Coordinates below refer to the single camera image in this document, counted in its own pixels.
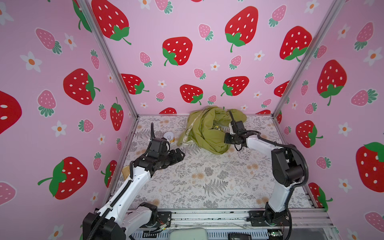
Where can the small white-lidded can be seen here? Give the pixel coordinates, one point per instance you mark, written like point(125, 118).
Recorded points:
point(170, 137)

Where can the black device on rail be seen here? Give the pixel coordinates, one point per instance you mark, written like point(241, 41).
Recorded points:
point(239, 236)

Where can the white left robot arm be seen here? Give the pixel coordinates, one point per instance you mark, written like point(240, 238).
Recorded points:
point(123, 195)

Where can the tan cardboard box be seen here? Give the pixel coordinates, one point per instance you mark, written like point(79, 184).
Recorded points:
point(126, 172)

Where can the white device on rail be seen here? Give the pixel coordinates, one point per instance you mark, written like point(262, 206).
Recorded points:
point(189, 234)

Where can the green zip jacket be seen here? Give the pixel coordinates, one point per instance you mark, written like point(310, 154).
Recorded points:
point(204, 128)

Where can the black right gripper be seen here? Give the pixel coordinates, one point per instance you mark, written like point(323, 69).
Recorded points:
point(226, 139)

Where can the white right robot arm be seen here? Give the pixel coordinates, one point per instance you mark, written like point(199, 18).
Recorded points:
point(289, 168)

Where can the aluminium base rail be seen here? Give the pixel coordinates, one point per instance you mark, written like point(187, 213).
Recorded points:
point(238, 219)

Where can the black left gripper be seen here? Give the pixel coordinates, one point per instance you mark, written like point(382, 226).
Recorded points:
point(179, 158)

